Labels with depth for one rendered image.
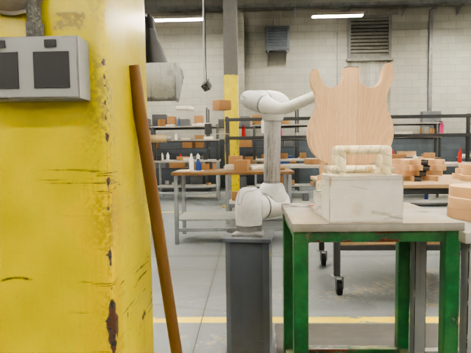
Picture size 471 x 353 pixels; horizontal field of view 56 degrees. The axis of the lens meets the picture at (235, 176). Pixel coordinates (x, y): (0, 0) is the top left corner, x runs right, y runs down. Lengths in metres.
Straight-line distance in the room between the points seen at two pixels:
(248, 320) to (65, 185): 2.02
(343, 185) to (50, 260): 1.15
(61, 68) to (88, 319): 0.38
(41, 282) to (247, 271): 1.87
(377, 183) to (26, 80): 1.29
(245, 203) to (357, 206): 0.97
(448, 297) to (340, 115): 0.79
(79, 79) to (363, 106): 1.39
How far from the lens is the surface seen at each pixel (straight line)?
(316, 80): 1.84
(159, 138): 1.83
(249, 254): 2.51
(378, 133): 1.90
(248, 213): 2.51
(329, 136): 1.85
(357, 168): 1.84
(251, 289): 2.56
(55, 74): 0.68
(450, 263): 1.82
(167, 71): 1.70
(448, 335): 1.90
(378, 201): 1.70
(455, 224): 1.78
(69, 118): 0.72
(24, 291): 0.78
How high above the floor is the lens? 1.22
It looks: 4 degrees down
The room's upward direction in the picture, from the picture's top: 1 degrees counter-clockwise
